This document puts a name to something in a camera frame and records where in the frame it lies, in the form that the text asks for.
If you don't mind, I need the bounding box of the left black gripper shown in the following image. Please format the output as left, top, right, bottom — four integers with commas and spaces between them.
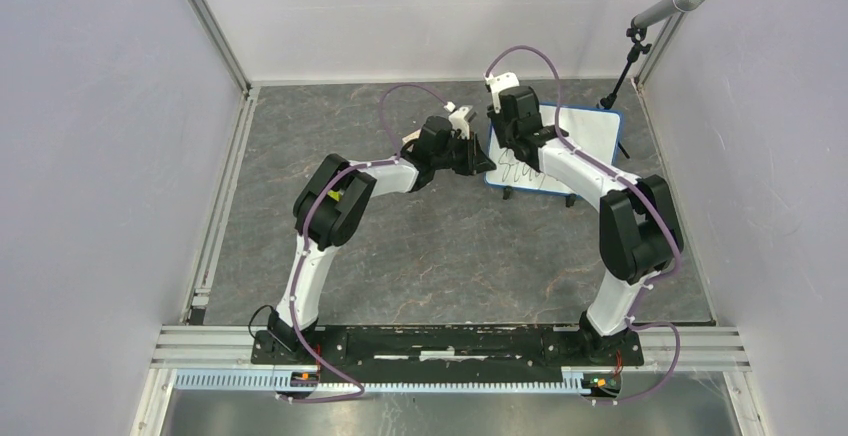
431, 131, 494, 176

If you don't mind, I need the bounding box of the blue framed whiteboard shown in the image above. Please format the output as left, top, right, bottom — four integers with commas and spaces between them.
484, 103, 621, 208

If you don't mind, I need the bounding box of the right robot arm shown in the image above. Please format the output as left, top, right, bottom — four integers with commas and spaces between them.
487, 83, 681, 364

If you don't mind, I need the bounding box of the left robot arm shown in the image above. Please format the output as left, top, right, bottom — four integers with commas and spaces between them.
267, 106, 496, 364

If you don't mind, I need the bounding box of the white red toy block stack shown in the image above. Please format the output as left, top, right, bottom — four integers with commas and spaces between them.
402, 130, 421, 144

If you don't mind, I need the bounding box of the red toy block car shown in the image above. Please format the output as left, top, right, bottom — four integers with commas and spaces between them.
327, 190, 343, 202

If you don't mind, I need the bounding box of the black microphone stand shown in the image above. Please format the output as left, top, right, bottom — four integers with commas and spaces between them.
594, 27, 652, 159

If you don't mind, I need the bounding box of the grey microphone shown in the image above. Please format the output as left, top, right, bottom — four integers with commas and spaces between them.
631, 0, 706, 30

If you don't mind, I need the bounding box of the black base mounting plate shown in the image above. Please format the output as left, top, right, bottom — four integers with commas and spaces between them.
251, 324, 645, 384

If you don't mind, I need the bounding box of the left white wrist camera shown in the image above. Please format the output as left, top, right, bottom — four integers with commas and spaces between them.
443, 101, 476, 140

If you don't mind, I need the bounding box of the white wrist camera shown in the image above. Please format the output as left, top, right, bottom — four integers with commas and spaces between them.
443, 101, 476, 140
484, 72, 520, 113

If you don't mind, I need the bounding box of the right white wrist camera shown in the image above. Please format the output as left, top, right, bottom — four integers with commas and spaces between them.
484, 72, 520, 113

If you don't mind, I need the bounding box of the white cable duct rail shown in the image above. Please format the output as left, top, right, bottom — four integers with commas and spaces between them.
173, 369, 621, 396

